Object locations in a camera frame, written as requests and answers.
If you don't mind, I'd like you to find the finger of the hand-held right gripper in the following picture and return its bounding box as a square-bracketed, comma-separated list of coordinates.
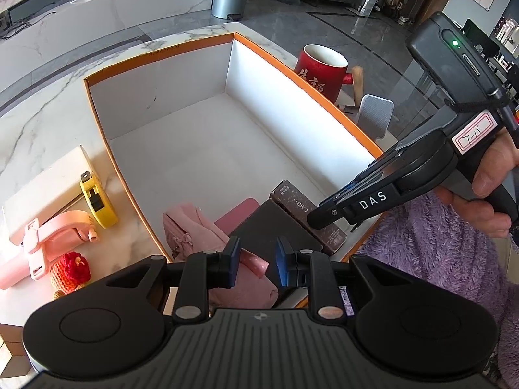
[320, 179, 370, 206]
[306, 184, 403, 232]

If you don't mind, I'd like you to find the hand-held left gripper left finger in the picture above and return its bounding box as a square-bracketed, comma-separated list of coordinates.
[105, 235, 243, 325]

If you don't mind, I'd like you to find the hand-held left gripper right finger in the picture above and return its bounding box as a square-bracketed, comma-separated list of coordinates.
[275, 235, 402, 325]

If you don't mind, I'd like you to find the dark grey box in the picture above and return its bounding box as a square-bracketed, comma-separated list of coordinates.
[227, 200, 325, 260]

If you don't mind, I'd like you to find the pink fabric pouch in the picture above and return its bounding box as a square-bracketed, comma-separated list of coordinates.
[162, 203, 280, 309]

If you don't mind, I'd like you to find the dark patterned card box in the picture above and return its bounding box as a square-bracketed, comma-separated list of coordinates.
[270, 179, 348, 254]

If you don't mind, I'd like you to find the orange cardboard box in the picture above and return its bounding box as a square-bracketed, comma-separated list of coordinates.
[83, 31, 386, 264]

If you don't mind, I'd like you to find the pink folding fan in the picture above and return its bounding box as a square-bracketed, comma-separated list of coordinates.
[0, 210, 99, 290]

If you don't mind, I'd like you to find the person's right hand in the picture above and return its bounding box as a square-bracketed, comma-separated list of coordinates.
[436, 130, 519, 239]

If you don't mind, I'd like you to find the red mug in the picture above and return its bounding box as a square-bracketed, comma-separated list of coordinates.
[294, 44, 354, 102]

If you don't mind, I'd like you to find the yellow tape measure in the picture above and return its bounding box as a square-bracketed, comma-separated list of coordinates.
[80, 170, 119, 229]

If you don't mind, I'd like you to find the red and yellow crochet toy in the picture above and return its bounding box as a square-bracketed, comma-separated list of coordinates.
[49, 251, 92, 300]

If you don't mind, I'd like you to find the white flat box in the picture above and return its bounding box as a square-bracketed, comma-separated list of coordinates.
[0, 145, 98, 231]

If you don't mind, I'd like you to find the brown cardboard box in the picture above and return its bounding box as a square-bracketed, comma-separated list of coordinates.
[0, 323, 32, 377]

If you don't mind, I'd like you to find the white marble television console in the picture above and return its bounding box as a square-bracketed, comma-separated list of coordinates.
[0, 0, 217, 65]

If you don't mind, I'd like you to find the wooden handle tool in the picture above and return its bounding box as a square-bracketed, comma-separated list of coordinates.
[341, 66, 366, 114]

